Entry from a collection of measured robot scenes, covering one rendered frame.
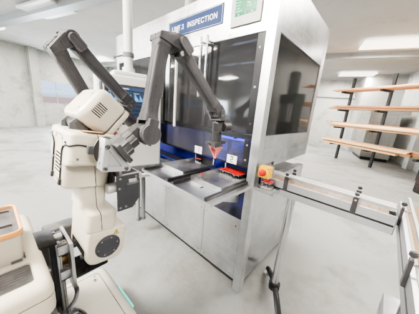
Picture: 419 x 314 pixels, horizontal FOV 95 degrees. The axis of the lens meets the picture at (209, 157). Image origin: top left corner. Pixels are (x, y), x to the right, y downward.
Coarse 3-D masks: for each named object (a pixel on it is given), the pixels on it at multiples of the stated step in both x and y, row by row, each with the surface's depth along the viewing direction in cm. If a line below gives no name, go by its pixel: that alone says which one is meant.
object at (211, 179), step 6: (216, 168) 146; (198, 174) 132; (204, 174) 136; (210, 174) 141; (216, 174) 142; (192, 180) 126; (198, 180) 122; (204, 180) 129; (210, 180) 130; (216, 180) 131; (222, 180) 132; (228, 180) 133; (240, 180) 125; (210, 186) 116; (216, 186) 112; (222, 186) 121; (228, 186) 115
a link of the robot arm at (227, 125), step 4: (220, 112) 100; (224, 112) 102; (220, 116) 101; (224, 116) 102; (220, 120) 101; (224, 120) 103; (228, 120) 109; (224, 124) 107; (228, 124) 108; (224, 128) 107; (228, 128) 109
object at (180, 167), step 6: (168, 162) 153; (174, 162) 158; (180, 162) 163; (186, 162) 168; (192, 162) 170; (168, 168) 143; (174, 168) 139; (180, 168) 150; (186, 168) 151; (192, 168) 152; (198, 168) 143; (204, 168) 148; (210, 168) 153; (180, 174) 135
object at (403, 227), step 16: (400, 208) 100; (416, 208) 101; (400, 224) 88; (416, 224) 76; (400, 240) 78; (416, 240) 72; (400, 256) 71; (416, 256) 54; (400, 272) 65; (416, 272) 56; (400, 288) 60; (416, 288) 50; (400, 304) 55; (416, 304) 46
